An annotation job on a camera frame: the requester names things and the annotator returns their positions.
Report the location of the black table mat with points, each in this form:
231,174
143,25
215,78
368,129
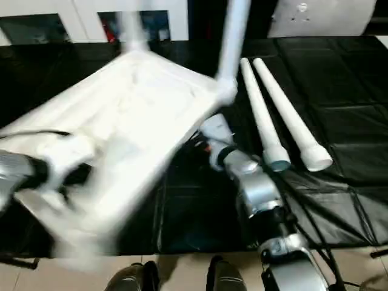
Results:
333,91

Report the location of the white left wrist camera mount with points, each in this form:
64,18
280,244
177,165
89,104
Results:
72,148

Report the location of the dark right robot foot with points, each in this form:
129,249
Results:
224,277

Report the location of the white plastic table leg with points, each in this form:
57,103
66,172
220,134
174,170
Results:
233,45
133,30
291,115
260,115

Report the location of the glossy black box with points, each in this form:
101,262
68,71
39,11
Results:
212,18

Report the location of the dark robot foot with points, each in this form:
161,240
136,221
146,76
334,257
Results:
130,277
224,277

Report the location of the white panel with round mount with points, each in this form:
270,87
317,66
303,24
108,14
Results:
333,21

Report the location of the white plastic table top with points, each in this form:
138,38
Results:
121,121

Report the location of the white flat board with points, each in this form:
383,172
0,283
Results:
384,42

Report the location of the white cabinet with glass doors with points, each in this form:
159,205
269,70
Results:
82,18

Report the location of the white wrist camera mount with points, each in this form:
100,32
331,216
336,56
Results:
216,127
72,148

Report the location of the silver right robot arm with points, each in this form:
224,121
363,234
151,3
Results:
260,188

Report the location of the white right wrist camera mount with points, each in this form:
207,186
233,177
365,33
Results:
216,127

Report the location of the dark left robot foot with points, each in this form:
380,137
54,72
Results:
130,277

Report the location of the black metal floor bar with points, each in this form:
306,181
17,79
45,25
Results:
379,252
21,262

